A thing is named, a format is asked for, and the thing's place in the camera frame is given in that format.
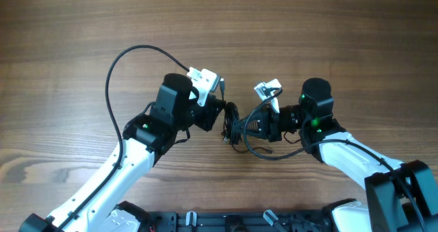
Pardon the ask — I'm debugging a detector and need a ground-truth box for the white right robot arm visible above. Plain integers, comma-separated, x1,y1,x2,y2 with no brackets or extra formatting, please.
232,77,437,231

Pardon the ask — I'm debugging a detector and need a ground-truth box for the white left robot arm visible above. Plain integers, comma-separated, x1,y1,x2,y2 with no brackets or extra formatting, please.
19,70,225,232

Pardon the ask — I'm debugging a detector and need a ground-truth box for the black cable with USB-A plug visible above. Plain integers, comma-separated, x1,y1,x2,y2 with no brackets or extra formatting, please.
222,101,274,155

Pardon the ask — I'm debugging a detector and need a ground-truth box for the black right camera cable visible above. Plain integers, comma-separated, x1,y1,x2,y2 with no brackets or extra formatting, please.
242,87,428,232

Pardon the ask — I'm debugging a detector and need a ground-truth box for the black camera cable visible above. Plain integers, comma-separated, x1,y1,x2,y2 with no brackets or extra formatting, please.
242,87,428,232
54,44,191,232

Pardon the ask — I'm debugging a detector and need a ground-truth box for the black left camera cable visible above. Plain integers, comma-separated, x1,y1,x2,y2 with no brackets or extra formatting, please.
54,44,191,232

